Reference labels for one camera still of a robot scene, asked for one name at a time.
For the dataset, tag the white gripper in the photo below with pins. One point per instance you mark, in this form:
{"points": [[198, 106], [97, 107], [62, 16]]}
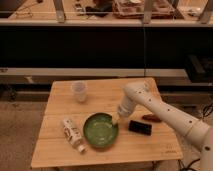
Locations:
{"points": [[122, 112]]}

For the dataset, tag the green ceramic bowl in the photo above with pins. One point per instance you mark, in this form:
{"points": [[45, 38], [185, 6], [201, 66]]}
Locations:
{"points": [[99, 131]]}

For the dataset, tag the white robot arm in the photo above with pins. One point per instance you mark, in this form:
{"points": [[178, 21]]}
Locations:
{"points": [[195, 131]]}

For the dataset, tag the black rectangular block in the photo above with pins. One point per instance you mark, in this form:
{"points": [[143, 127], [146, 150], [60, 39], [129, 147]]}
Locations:
{"points": [[139, 127]]}

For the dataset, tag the red-brown oblong object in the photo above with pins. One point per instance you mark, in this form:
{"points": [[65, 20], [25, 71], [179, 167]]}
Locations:
{"points": [[151, 117]]}

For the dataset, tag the wooden table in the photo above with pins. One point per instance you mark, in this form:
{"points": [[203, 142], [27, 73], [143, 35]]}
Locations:
{"points": [[53, 150]]}

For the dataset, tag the translucent plastic cup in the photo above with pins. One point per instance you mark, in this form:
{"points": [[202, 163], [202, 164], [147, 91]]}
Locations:
{"points": [[79, 90]]}

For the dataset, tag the white plastic bottle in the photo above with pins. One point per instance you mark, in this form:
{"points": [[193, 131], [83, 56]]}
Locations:
{"points": [[73, 135]]}

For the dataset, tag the long background shelf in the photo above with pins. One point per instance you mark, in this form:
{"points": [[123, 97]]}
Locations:
{"points": [[49, 75]]}

